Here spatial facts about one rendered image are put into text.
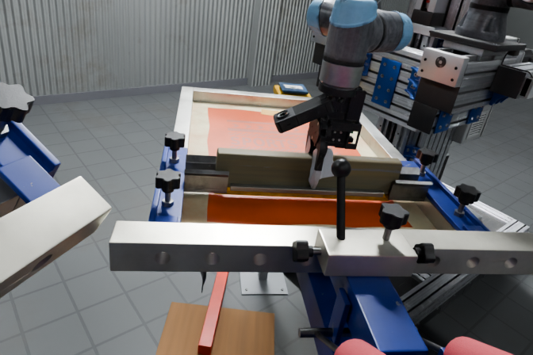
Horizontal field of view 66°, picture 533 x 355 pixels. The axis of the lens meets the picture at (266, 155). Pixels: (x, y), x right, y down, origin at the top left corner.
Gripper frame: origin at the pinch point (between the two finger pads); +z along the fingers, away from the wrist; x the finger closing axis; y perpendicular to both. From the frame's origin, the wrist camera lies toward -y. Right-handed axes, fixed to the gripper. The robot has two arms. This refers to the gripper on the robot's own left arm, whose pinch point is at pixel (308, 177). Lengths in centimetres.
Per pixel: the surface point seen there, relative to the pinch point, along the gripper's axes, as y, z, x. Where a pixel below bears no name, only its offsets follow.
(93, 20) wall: -117, 28, 314
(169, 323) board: -29, 99, 50
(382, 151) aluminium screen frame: 25.7, 2.4, 21.2
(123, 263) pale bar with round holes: -31.9, 0.6, -26.3
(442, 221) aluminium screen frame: 25.8, 2.8, -9.9
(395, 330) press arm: 0.6, -3.0, -40.8
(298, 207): -1.8, 5.4, -3.0
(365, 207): 13.1, 5.3, -2.1
